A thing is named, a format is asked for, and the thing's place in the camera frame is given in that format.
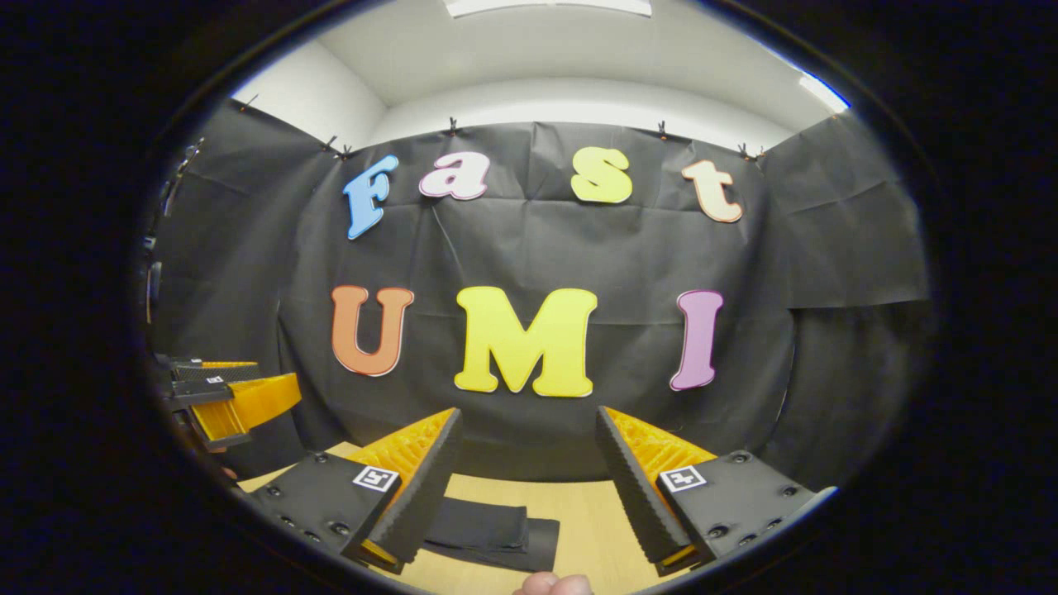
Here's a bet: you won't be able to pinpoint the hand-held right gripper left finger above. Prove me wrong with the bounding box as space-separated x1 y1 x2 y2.
241 407 462 571

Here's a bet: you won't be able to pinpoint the black jeans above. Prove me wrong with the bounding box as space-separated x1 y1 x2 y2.
422 496 561 573

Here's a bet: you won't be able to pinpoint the ceiling light panel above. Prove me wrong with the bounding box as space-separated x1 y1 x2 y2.
442 0 654 19

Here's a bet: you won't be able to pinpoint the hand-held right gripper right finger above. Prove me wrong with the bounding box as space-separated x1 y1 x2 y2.
595 405 837 578

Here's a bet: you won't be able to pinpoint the row of black cloth clips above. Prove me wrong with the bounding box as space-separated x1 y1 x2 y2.
240 93 765 162

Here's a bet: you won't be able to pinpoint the black backdrop cloth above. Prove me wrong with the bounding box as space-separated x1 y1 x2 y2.
149 99 931 497

